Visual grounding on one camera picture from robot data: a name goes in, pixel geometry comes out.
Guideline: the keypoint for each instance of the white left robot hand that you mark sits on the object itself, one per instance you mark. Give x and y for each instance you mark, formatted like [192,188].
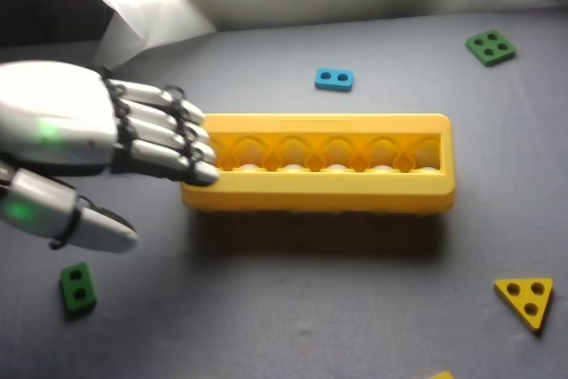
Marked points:
[57,117]

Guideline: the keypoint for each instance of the green four-hole square block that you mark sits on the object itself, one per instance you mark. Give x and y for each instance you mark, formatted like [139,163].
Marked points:
[488,57]

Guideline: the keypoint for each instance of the green two-hole block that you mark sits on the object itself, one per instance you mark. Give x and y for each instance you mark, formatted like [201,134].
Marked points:
[71,303]

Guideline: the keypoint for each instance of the yellow plastic egg carton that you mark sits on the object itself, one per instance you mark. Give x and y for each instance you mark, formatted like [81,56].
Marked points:
[310,190]

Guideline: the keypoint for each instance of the yellow three-hole triangle block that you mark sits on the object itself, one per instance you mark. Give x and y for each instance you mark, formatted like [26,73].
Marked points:
[523,292]

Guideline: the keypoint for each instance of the yellow four-hole square block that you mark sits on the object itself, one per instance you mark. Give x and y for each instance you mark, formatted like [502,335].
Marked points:
[441,375]

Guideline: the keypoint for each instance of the grey table cloth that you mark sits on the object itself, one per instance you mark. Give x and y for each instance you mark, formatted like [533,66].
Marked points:
[266,308]

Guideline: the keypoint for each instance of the blue two-hole block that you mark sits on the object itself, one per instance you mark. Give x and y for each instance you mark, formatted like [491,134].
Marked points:
[333,84]

